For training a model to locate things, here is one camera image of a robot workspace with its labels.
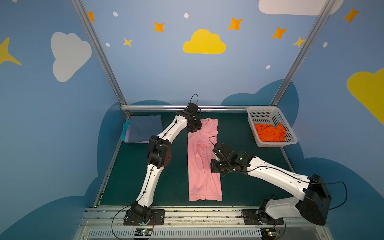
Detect pink t shirt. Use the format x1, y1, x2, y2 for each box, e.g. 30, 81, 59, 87
188, 118, 223, 202

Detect white plastic laundry basket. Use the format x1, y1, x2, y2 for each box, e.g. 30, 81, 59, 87
247, 106, 298, 148

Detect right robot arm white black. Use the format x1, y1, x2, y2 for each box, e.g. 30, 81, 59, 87
211, 143, 332, 226

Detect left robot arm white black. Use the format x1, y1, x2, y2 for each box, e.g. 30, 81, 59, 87
128, 103, 202, 225

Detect orange t shirt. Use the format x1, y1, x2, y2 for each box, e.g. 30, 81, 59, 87
254, 124, 287, 142

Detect folded grey blue t shirt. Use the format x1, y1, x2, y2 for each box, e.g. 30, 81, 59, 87
128, 115, 164, 143

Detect folded teal t shirt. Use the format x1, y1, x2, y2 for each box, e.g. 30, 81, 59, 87
121, 120, 130, 142

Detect folded lilac t shirt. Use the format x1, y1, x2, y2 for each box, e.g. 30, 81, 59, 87
124, 128, 149, 144

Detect right green circuit board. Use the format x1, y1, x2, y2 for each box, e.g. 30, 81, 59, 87
260, 228, 279, 240

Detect green circuit board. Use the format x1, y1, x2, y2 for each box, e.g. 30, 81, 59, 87
134, 228, 153, 238
260, 228, 279, 240

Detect left green circuit board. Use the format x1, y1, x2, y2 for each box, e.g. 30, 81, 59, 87
134, 228, 153, 238

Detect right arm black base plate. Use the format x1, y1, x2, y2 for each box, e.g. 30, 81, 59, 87
241, 209, 285, 225

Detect aluminium frame back crossbar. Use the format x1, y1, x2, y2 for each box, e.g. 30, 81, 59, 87
121, 105, 247, 112

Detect aluminium frame left post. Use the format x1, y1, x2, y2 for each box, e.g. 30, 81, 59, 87
71, 0, 132, 119

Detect aluminium frame post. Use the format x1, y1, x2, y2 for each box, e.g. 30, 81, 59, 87
71, 0, 132, 119
270, 0, 337, 106

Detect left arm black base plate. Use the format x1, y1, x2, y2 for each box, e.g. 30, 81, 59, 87
123, 210, 165, 226

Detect aluminium frame right post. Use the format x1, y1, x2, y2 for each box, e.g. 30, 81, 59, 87
270, 0, 337, 106

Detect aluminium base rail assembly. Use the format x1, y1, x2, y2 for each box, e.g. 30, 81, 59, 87
74, 206, 333, 240

